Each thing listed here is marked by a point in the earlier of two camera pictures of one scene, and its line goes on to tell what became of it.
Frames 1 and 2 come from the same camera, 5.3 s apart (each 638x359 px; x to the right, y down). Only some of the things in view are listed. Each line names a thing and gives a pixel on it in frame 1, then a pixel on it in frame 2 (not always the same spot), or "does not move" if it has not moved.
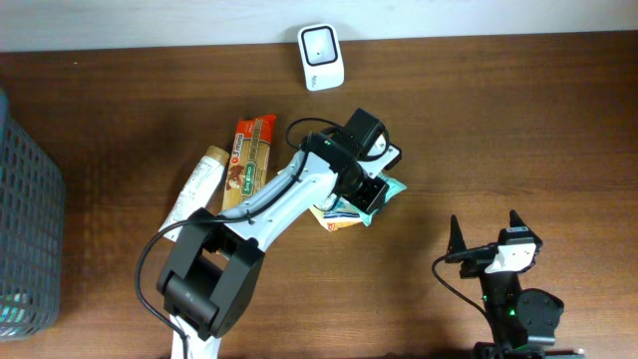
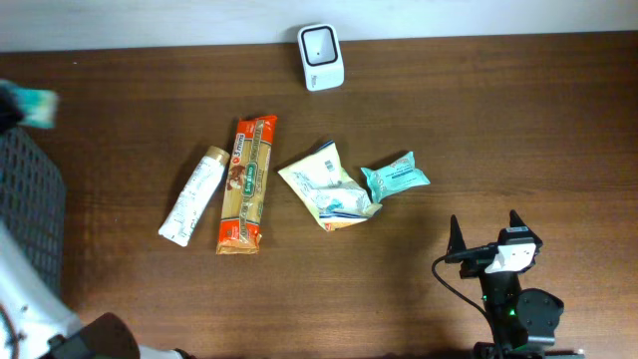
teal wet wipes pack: [394, 186] → [396, 176]
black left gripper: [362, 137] → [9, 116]
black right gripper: [473, 266] does not move
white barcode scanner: [322, 56] does not move
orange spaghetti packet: [248, 170] does not move
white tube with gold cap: [196, 192] does not move
